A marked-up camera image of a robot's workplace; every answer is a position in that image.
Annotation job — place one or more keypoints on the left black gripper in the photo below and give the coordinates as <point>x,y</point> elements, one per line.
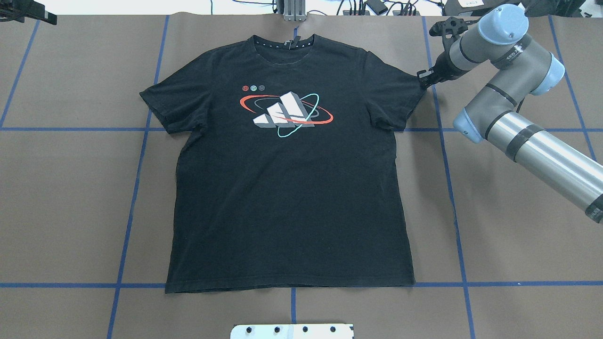
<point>20,13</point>

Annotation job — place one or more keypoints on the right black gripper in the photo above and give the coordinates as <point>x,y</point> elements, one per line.
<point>441,68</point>

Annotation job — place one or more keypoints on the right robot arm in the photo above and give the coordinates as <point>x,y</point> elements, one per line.
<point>524,68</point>

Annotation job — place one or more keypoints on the aluminium frame post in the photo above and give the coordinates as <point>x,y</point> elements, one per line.
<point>292,10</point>

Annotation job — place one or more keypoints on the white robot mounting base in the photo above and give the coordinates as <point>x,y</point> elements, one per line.
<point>293,331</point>

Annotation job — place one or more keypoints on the black graphic t-shirt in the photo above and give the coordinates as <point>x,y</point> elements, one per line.
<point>288,177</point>

